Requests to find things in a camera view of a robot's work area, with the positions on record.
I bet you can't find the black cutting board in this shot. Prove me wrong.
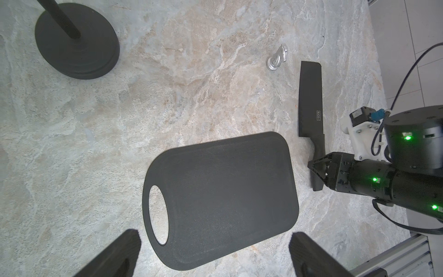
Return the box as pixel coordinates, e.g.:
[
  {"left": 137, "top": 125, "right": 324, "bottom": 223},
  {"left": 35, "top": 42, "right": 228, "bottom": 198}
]
[{"left": 142, "top": 132, "right": 299, "bottom": 271}]

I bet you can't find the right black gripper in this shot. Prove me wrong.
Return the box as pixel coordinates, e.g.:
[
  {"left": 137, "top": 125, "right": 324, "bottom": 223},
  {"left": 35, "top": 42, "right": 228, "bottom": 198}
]
[{"left": 288, "top": 152, "right": 396, "bottom": 277}]

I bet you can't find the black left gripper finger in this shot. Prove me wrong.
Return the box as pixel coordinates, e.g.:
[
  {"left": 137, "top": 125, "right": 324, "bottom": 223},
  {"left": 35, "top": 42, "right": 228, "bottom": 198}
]
[{"left": 75, "top": 229, "right": 141, "bottom": 277}]

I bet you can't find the black microphone stand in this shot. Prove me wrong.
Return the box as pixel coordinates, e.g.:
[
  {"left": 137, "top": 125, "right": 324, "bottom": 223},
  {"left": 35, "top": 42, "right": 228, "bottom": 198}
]
[{"left": 35, "top": 1, "right": 120, "bottom": 80}]

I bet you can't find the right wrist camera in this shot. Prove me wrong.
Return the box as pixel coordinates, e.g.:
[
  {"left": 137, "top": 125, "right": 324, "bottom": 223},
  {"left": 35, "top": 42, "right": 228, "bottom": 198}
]
[{"left": 339, "top": 106, "right": 385, "bottom": 161}]

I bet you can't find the small silver metal fitting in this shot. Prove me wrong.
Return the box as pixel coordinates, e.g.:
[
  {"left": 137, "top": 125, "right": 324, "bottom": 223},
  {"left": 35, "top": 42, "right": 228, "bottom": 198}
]
[{"left": 266, "top": 44, "right": 288, "bottom": 71}]

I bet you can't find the black knife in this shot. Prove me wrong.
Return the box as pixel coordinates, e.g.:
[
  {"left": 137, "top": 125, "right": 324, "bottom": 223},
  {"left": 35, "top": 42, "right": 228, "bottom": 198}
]
[{"left": 298, "top": 60, "right": 326, "bottom": 192}]

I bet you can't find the aluminium rail frame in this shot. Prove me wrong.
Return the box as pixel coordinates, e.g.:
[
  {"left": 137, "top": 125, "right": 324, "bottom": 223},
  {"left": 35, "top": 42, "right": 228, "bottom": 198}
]
[{"left": 351, "top": 234, "right": 434, "bottom": 277}]

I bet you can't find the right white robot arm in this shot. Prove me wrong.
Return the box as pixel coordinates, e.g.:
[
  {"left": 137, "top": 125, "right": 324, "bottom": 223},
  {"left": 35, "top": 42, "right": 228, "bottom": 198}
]
[{"left": 308, "top": 105, "right": 443, "bottom": 221}]

